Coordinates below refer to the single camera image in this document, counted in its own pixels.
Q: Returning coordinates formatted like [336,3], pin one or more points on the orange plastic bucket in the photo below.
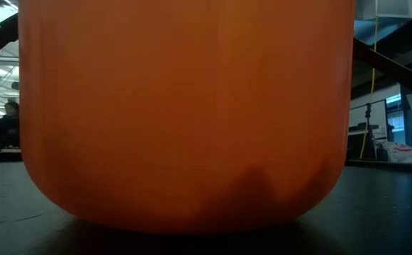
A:
[181,106]

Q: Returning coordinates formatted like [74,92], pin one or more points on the black background desk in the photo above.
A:
[356,148]

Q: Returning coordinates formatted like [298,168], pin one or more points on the black tripod stand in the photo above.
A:
[368,120]

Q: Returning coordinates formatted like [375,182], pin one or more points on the white board panel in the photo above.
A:
[377,117]

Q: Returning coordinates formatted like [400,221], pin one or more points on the black table mat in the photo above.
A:
[368,219]

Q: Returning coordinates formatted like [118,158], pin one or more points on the person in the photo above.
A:
[10,124]

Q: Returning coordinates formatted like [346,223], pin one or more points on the black pillar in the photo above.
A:
[408,120]

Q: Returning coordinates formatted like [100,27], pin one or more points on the white storage shelving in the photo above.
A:
[3,81]

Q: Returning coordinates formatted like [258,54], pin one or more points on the translucent white box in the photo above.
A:
[386,8]

